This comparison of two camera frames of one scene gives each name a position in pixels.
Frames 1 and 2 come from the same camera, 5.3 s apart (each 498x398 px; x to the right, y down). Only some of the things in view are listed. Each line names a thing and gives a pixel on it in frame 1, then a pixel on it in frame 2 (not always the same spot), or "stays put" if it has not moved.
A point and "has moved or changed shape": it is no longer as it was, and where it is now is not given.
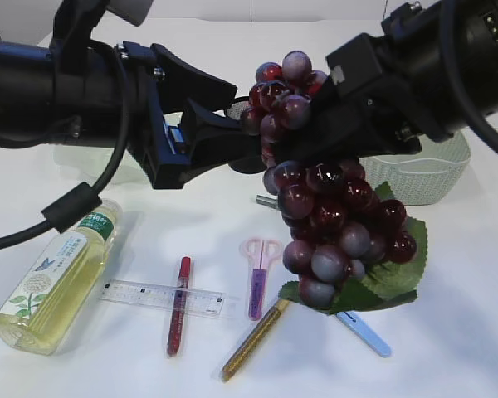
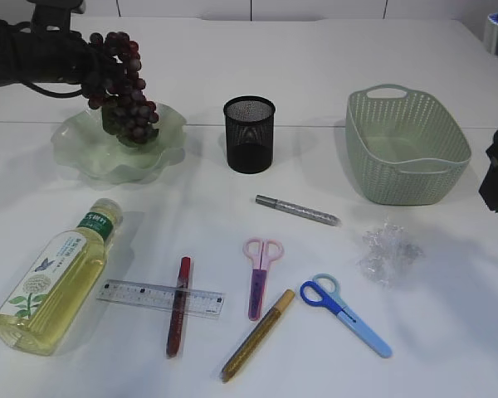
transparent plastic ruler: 163,297 stays put
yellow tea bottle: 41,310 stays put
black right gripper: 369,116 -> 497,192
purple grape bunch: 339,225 has moved or changed shape
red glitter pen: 180,301 stays put
